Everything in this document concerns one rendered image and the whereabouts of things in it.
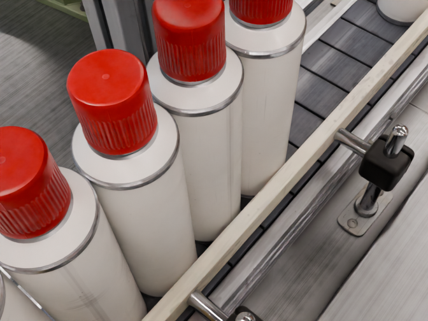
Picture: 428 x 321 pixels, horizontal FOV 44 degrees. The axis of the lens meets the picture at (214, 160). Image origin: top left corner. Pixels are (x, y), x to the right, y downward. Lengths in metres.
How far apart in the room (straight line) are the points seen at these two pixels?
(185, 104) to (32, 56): 0.38
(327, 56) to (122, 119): 0.32
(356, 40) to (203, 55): 0.30
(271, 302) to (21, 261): 0.25
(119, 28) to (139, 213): 0.19
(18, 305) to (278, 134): 0.19
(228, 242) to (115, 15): 0.19
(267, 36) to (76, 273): 0.15
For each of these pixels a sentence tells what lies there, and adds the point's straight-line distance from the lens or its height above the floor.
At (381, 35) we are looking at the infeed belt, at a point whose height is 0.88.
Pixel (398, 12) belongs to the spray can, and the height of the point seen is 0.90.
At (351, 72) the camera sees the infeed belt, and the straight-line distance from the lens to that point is 0.50.
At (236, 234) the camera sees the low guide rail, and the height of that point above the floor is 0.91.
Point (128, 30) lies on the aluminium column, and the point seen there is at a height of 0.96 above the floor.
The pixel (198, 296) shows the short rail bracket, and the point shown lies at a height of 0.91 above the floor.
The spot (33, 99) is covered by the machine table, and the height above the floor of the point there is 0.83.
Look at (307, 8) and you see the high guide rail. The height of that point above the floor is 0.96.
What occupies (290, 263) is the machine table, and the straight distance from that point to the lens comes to 0.45.
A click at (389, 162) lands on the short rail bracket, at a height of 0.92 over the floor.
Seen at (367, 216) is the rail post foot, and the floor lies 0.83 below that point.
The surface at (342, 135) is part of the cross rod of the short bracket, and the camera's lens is 0.42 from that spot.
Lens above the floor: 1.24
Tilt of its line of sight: 57 degrees down
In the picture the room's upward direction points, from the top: 3 degrees counter-clockwise
